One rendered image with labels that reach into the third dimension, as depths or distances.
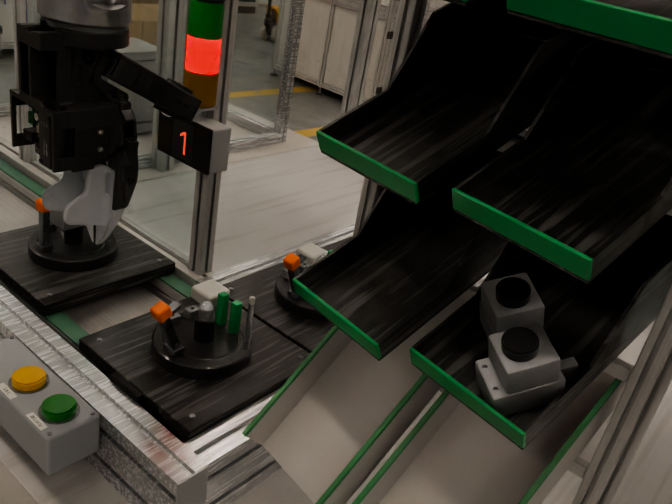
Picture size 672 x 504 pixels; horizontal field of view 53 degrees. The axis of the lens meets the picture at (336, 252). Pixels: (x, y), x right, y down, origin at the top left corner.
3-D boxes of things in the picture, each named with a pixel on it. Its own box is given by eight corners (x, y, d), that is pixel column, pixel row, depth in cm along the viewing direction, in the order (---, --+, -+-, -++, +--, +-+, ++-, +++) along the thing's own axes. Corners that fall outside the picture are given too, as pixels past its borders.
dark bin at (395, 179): (417, 207, 56) (408, 132, 51) (320, 152, 64) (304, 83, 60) (617, 64, 67) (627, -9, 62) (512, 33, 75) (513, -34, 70)
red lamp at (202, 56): (199, 75, 97) (202, 40, 94) (177, 66, 99) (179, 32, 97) (225, 73, 100) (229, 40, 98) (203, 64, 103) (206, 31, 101)
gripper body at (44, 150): (10, 152, 61) (3, 13, 55) (95, 139, 67) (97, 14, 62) (56, 182, 57) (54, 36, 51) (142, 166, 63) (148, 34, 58)
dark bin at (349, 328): (379, 362, 63) (368, 310, 58) (296, 294, 72) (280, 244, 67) (566, 210, 74) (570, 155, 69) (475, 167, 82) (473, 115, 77)
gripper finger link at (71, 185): (35, 240, 66) (33, 151, 62) (90, 227, 70) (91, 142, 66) (53, 253, 64) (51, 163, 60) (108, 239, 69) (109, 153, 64)
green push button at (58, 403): (52, 432, 80) (52, 419, 79) (34, 414, 82) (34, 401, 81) (83, 417, 83) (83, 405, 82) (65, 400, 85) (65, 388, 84)
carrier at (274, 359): (188, 444, 82) (196, 361, 77) (78, 349, 95) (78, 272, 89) (318, 370, 100) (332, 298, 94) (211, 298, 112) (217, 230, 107)
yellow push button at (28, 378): (22, 401, 84) (21, 388, 83) (5, 385, 86) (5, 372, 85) (52, 388, 86) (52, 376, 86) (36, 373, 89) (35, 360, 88)
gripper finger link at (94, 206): (53, 253, 64) (51, 163, 60) (108, 239, 69) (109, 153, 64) (71, 267, 63) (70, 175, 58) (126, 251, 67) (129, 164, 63)
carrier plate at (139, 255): (44, 316, 100) (43, 304, 99) (-33, 250, 112) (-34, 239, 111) (175, 272, 118) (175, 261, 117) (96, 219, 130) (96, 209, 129)
